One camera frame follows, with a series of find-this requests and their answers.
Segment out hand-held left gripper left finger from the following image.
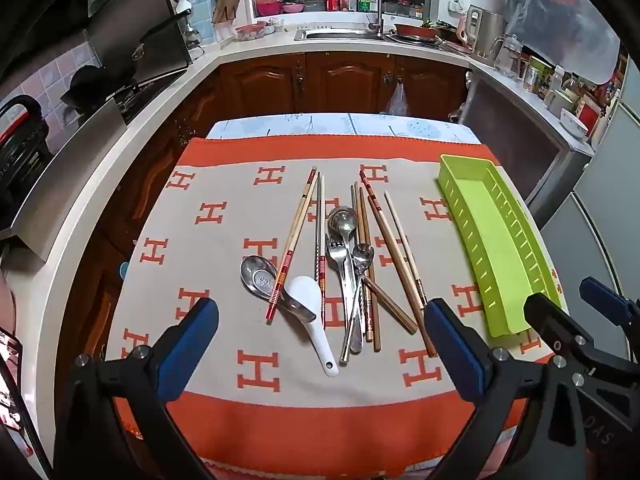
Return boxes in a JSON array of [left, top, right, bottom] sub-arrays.
[[52, 298, 220, 480]]

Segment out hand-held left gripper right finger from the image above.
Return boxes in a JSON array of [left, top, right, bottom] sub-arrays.
[[425, 298, 596, 480]]

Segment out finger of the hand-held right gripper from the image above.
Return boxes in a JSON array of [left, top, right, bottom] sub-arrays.
[[579, 276, 640, 334], [522, 292, 609, 376]]

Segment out short stainless soup spoon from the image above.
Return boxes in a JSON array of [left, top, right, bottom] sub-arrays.
[[240, 255, 318, 323]]

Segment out brown wooden chopstick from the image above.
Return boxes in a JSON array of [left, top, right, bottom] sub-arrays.
[[350, 184, 375, 343], [356, 182, 382, 352], [367, 195, 419, 336]]

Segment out patterned bamboo chopstick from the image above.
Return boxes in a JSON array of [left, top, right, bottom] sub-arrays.
[[359, 169, 382, 211], [383, 191, 438, 358]]

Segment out green plastic utensil tray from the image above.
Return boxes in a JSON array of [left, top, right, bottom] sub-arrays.
[[438, 154, 568, 338]]

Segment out white ceramic spoon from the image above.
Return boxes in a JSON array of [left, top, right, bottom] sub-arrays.
[[284, 275, 340, 377]]

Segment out small stainless steel spoon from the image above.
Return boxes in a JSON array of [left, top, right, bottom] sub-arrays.
[[340, 243, 376, 365]]

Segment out stainless steel fork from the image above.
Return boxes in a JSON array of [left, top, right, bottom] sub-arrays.
[[326, 240, 363, 353]]

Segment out pale chopstick red patterned end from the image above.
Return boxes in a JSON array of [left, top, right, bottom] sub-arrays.
[[320, 175, 328, 330]]

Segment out wooden chopstick red striped end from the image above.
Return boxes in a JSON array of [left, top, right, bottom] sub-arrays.
[[265, 166, 318, 322]]

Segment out large stainless steel spoon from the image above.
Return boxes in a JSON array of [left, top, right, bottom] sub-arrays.
[[327, 206, 363, 365]]

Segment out grey refrigerator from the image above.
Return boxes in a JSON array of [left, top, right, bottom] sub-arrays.
[[540, 75, 640, 361]]

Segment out orange and beige printed blanket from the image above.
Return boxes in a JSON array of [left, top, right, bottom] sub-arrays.
[[102, 135, 571, 466]]

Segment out white bowl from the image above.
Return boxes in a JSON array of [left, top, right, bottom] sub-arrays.
[[560, 108, 588, 138]]

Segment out grey steel appliance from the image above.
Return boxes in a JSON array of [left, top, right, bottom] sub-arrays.
[[460, 67, 593, 216]]

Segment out glass teapot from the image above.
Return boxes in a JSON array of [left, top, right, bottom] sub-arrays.
[[492, 35, 523, 78]]

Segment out hanging clear plastic bag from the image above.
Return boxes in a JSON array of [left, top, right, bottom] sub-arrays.
[[385, 82, 410, 117]]

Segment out clear plastic cover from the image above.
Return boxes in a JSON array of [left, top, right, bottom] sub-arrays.
[[505, 0, 621, 86]]

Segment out black wok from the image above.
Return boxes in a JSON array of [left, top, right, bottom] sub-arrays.
[[60, 65, 141, 111]]

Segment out steel electric kettle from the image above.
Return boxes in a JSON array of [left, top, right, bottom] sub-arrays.
[[467, 4, 506, 58]]

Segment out white kitchen countertop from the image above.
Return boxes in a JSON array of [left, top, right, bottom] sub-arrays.
[[10, 12, 596, 411]]

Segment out brown wooden kitchen cabinets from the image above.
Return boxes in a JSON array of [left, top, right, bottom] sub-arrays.
[[50, 52, 471, 411]]

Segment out red frying pan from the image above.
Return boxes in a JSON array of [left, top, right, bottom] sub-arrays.
[[394, 21, 443, 43]]

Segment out steel range hood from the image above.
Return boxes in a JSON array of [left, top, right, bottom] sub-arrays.
[[87, 0, 193, 86]]

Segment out pink lidded food container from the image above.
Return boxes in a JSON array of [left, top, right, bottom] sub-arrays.
[[235, 21, 268, 41]]

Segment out stainless steel sink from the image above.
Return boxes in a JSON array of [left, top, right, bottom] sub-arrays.
[[294, 24, 388, 42]]

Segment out chrome faucet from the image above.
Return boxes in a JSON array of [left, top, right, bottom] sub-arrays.
[[360, 0, 385, 36]]

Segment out wooden cutting board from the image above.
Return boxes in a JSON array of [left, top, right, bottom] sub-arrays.
[[211, 0, 244, 25]]

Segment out black appliance red handle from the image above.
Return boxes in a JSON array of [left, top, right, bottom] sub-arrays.
[[0, 95, 51, 211]]

